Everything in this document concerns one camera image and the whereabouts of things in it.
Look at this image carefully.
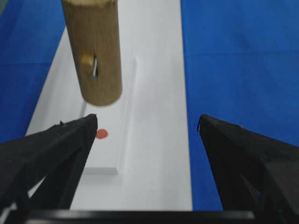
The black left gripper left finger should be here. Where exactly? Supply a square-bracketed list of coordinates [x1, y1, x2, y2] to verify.
[0, 114, 98, 224]

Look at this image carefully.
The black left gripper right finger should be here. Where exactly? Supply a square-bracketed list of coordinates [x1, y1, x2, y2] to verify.
[198, 114, 299, 224]

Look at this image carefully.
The wooden mallet hammer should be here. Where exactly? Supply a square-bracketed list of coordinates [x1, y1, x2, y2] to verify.
[62, 0, 122, 106]

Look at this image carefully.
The small white marked block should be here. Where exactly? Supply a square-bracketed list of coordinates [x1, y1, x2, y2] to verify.
[78, 57, 137, 175]

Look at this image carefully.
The large white foam board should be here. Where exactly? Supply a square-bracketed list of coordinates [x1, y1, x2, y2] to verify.
[27, 0, 192, 210]

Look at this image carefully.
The blue table cloth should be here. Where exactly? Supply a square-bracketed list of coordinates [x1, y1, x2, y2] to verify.
[0, 0, 299, 210]

